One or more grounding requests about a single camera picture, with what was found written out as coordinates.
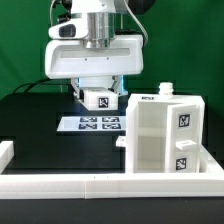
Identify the white cabinet body box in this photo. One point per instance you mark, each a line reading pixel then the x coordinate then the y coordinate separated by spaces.
pixel 146 124

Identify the white fiducial marker sheet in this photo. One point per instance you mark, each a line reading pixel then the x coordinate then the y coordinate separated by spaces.
pixel 92 123

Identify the white cabinet top block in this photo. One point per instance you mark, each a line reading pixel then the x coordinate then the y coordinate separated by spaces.
pixel 100 99

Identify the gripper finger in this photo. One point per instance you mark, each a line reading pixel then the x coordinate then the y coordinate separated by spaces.
pixel 78 92
pixel 116 86

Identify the white U-shaped obstacle fence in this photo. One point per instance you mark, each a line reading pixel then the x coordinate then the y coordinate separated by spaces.
pixel 209 182

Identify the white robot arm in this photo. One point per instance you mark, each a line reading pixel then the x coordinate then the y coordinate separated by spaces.
pixel 86 44

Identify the white cabinet door panel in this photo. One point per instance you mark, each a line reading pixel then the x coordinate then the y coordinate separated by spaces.
pixel 121 141

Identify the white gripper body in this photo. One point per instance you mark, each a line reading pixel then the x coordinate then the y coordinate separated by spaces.
pixel 67 57

